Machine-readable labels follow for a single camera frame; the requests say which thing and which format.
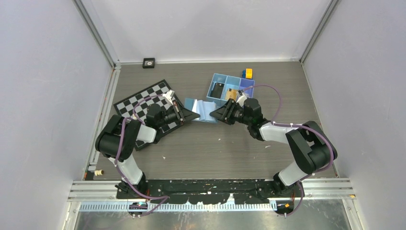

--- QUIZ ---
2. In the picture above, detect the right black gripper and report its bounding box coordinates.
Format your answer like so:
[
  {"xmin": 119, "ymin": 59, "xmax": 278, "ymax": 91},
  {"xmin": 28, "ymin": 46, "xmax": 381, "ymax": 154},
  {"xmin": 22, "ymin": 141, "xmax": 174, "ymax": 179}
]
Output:
[{"xmin": 210, "ymin": 98, "xmax": 251, "ymax": 126}]

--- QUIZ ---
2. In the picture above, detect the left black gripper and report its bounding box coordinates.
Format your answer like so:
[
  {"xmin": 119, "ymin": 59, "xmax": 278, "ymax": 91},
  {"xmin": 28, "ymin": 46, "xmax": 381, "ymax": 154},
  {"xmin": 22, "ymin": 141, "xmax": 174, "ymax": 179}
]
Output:
[{"xmin": 158, "ymin": 101, "xmax": 200, "ymax": 128}]

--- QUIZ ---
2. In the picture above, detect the light blue card holder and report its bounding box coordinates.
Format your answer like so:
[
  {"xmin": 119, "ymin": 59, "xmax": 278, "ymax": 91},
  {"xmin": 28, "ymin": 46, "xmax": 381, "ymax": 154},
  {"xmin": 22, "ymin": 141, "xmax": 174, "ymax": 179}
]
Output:
[{"xmin": 184, "ymin": 98, "xmax": 218, "ymax": 123}]

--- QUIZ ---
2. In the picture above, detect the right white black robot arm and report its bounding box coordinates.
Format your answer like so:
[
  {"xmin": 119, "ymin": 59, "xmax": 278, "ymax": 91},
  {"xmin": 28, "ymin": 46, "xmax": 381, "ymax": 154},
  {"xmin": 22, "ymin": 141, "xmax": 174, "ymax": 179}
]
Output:
[{"xmin": 210, "ymin": 98, "xmax": 338, "ymax": 197}]

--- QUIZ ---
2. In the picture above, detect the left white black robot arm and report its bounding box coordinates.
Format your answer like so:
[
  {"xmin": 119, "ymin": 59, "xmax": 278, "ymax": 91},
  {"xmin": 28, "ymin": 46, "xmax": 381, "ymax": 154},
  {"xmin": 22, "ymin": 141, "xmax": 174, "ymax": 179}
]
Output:
[{"xmin": 95, "ymin": 102, "xmax": 200, "ymax": 198}]

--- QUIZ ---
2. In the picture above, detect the black card in tray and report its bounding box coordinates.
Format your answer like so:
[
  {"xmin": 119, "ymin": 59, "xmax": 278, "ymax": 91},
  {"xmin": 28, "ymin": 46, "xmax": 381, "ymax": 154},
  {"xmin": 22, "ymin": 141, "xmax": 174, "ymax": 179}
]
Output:
[{"xmin": 210, "ymin": 82, "xmax": 224, "ymax": 99}]

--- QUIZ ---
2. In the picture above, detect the blue three-compartment organizer tray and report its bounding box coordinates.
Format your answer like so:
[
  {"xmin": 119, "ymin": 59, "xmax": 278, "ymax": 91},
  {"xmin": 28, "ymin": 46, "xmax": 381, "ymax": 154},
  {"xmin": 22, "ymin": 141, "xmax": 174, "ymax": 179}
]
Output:
[{"xmin": 206, "ymin": 73, "xmax": 255, "ymax": 107}]

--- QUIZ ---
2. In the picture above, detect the blue yellow toy block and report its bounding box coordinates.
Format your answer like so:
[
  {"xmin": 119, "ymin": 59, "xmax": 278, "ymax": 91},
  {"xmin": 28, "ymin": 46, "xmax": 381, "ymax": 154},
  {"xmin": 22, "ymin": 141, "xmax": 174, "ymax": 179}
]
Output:
[{"xmin": 242, "ymin": 68, "xmax": 253, "ymax": 79}]

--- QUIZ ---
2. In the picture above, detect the black white chessboard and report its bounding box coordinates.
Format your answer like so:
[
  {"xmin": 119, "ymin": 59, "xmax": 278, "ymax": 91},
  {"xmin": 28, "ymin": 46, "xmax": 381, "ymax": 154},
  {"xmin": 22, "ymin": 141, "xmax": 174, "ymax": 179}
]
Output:
[{"xmin": 113, "ymin": 79, "xmax": 183, "ymax": 151}]

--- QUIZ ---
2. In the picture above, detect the small black square device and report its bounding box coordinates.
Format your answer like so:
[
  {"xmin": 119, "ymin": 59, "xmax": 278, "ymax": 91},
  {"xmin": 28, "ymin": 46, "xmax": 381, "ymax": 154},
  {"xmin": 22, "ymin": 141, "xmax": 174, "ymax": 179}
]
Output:
[{"xmin": 142, "ymin": 57, "xmax": 156, "ymax": 69}]

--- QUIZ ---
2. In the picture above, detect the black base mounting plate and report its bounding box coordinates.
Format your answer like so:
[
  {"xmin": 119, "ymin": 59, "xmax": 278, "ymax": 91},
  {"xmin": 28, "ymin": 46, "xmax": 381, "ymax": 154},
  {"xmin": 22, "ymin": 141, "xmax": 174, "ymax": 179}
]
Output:
[{"xmin": 135, "ymin": 179, "xmax": 301, "ymax": 205}]

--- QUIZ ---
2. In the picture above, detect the cream chess piece on floor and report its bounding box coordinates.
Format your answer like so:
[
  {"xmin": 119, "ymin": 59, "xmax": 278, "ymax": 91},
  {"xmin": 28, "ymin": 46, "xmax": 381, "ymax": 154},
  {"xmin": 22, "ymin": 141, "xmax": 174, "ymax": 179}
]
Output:
[{"xmin": 94, "ymin": 170, "xmax": 104, "ymax": 176}]

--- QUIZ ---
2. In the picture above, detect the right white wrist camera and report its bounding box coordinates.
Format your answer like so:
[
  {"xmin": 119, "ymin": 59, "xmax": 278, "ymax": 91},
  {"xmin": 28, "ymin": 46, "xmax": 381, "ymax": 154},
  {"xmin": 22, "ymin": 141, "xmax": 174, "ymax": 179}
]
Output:
[{"xmin": 236, "ymin": 90, "xmax": 248, "ymax": 107}]

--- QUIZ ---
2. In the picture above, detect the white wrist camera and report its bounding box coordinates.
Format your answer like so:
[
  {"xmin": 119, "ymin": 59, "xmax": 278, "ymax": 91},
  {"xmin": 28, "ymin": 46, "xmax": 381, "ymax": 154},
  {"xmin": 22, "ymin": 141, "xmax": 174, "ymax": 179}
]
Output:
[
  {"xmin": 162, "ymin": 90, "xmax": 175, "ymax": 105},
  {"xmin": 236, "ymin": 90, "xmax": 248, "ymax": 107}
]

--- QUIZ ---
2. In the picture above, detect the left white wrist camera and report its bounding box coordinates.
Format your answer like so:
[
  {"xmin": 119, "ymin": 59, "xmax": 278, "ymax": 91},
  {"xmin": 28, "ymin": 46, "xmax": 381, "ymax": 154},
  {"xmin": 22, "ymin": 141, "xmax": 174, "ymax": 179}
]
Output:
[{"xmin": 162, "ymin": 90, "xmax": 175, "ymax": 105}]

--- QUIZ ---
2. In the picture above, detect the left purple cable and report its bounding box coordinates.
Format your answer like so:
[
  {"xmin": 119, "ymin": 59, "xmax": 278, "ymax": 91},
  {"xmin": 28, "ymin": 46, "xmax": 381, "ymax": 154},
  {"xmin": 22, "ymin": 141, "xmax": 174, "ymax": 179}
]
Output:
[{"xmin": 113, "ymin": 94, "xmax": 173, "ymax": 217}]

